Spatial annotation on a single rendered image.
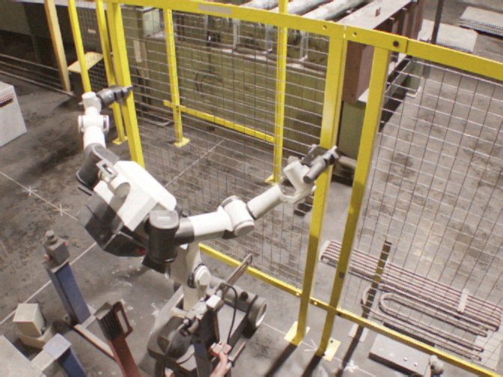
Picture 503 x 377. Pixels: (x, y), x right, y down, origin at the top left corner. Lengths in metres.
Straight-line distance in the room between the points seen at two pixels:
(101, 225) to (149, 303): 1.40
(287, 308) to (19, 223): 2.30
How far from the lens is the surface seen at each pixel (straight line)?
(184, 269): 2.06
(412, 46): 1.41
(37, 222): 3.73
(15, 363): 1.66
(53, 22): 5.56
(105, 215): 1.54
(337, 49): 1.50
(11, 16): 6.91
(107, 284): 3.04
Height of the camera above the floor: 2.25
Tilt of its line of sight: 38 degrees down
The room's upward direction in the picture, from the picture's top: straight up
